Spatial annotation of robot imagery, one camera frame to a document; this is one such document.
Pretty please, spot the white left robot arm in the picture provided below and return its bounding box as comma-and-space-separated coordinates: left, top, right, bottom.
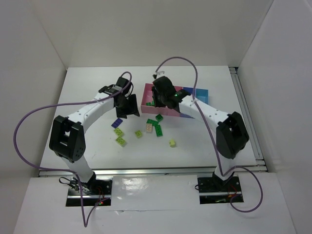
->
49, 93, 139, 194

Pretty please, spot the green lego near containers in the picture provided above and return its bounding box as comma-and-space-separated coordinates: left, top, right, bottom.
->
156, 114, 163, 122

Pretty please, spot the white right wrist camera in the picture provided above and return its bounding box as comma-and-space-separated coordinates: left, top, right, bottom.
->
153, 71, 165, 79

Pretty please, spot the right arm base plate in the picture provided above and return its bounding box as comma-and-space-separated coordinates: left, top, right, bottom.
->
195, 176, 244, 204

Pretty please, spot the aluminium rail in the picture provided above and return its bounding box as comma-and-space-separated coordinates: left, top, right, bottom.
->
229, 67, 266, 167
39, 165, 267, 177

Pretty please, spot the small pink container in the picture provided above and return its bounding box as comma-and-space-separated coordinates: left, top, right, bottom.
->
168, 86, 182, 117

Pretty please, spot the aluminium rail right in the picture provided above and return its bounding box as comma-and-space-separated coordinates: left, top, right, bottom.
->
229, 67, 266, 167

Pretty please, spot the tan lego brick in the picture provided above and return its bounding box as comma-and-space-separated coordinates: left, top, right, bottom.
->
146, 123, 153, 133

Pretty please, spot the purple blue container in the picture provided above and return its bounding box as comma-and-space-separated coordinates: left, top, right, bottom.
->
180, 87, 193, 118

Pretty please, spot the lime lego brick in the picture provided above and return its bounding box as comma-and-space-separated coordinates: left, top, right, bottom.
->
169, 139, 176, 148
115, 136, 127, 147
135, 130, 142, 138
114, 127, 124, 137

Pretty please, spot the green long lego brick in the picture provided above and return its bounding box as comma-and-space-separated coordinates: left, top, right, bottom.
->
155, 125, 163, 137

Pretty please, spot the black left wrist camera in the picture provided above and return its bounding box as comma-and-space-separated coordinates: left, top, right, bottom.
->
98, 77, 133, 96

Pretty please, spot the large pink container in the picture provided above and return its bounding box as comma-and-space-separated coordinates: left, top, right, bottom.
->
141, 83, 170, 116

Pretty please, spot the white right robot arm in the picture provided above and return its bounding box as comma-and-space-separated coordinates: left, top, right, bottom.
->
152, 75, 250, 189

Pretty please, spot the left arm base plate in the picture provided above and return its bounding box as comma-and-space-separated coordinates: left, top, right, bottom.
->
59, 177, 113, 207

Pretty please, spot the aluminium rail front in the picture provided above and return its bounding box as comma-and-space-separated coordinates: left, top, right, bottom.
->
39, 165, 267, 177

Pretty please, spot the light blue container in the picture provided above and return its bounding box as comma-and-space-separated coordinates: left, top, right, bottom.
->
195, 88, 209, 104

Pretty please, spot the green flat lego brick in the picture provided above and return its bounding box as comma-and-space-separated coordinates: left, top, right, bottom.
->
146, 119, 159, 126

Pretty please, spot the purple lego brick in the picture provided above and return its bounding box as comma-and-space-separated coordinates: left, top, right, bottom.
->
111, 118, 123, 129

